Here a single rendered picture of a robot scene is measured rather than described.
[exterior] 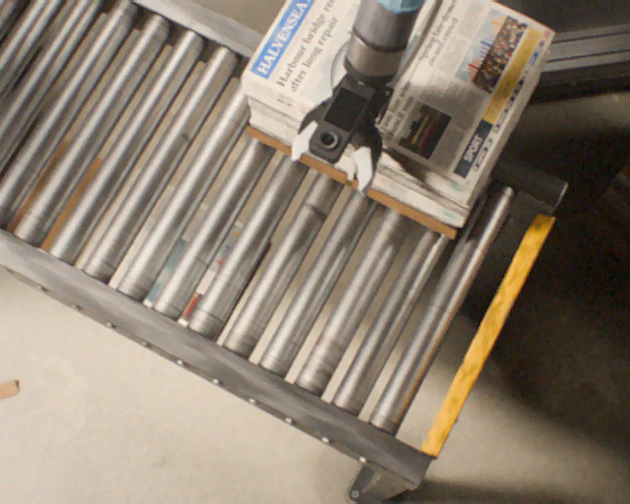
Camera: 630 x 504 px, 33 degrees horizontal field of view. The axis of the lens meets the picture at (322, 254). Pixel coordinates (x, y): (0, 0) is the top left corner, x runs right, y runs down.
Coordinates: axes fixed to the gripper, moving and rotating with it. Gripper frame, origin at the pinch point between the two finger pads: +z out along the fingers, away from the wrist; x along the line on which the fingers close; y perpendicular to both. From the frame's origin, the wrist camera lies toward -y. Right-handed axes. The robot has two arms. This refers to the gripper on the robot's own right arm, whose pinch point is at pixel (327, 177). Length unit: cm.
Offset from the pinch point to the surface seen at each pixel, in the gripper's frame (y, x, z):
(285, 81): 6.5, 11.7, -7.0
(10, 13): 18, 66, 15
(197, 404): 23, 16, 103
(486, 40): 24.0, -10.9, -16.4
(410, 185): 9.3, -10.5, 2.4
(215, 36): 27.5, 31.8, 7.9
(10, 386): 9, 56, 111
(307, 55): 11.0, 10.9, -9.5
